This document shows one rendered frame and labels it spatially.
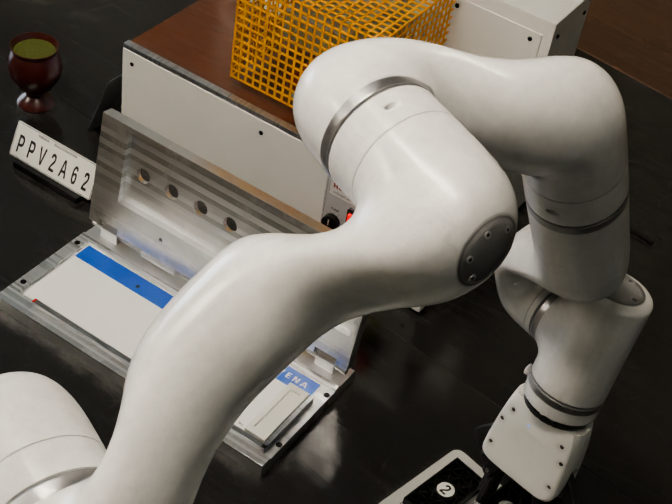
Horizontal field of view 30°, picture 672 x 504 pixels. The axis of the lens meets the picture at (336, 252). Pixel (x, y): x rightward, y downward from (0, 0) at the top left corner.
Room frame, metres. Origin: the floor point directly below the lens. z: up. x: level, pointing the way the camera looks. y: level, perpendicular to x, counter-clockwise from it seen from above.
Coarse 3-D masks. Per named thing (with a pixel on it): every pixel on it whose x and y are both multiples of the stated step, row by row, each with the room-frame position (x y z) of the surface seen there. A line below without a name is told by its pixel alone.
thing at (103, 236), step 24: (72, 240) 1.27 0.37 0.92; (96, 240) 1.28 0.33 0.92; (120, 240) 1.28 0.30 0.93; (48, 264) 1.22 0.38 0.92; (144, 264) 1.25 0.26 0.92; (24, 288) 1.17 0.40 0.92; (168, 288) 1.21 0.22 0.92; (24, 312) 1.12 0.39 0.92; (48, 336) 1.10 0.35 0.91; (72, 336) 1.10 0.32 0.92; (96, 360) 1.06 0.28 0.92; (312, 360) 1.13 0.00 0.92; (120, 384) 1.04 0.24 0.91; (336, 384) 1.09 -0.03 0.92; (312, 408) 1.05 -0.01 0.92; (288, 432) 1.00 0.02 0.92; (240, 456) 0.96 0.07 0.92; (264, 456) 0.96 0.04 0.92
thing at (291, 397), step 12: (288, 384) 1.07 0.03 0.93; (276, 396) 1.05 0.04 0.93; (288, 396) 1.05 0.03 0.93; (300, 396) 1.05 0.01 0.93; (264, 408) 1.02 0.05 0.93; (276, 408) 1.03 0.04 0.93; (288, 408) 1.03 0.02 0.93; (252, 420) 1.00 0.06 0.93; (264, 420) 1.01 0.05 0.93; (276, 420) 1.01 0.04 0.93; (252, 432) 0.98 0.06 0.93; (264, 432) 0.99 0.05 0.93
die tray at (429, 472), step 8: (448, 456) 1.02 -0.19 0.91; (456, 456) 1.02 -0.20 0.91; (464, 456) 1.03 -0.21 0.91; (440, 464) 1.01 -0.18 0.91; (472, 464) 1.01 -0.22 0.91; (424, 472) 0.99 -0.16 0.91; (432, 472) 0.99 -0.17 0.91; (480, 472) 1.00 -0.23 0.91; (416, 480) 0.97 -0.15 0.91; (424, 480) 0.98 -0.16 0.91; (400, 488) 0.96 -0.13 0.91; (408, 488) 0.96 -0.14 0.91; (392, 496) 0.94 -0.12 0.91; (400, 496) 0.95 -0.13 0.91
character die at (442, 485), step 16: (448, 464) 1.00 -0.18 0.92; (464, 464) 1.00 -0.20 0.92; (432, 480) 0.97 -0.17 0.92; (448, 480) 0.97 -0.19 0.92; (464, 480) 0.98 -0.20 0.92; (480, 480) 0.98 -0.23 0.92; (416, 496) 0.94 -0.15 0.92; (432, 496) 0.95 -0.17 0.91; (448, 496) 0.95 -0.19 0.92; (464, 496) 0.96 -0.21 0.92
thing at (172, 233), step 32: (128, 128) 1.31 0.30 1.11; (128, 160) 1.31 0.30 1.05; (160, 160) 1.29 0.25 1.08; (192, 160) 1.26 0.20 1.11; (96, 192) 1.31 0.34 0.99; (128, 192) 1.30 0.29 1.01; (160, 192) 1.28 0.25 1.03; (192, 192) 1.26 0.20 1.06; (224, 192) 1.24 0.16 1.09; (256, 192) 1.22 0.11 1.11; (128, 224) 1.28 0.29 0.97; (160, 224) 1.26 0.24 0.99; (192, 224) 1.25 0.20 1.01; (224, 224) 1.23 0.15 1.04; (256, 224) 1.21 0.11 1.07; (288, 224) 1.20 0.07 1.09; (320, 224) 1.18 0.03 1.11; (160, 256) 1.25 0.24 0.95; (192, 256) 1.23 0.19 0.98; (352, 320) 1.13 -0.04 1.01; (352, 352) 1.11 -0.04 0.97
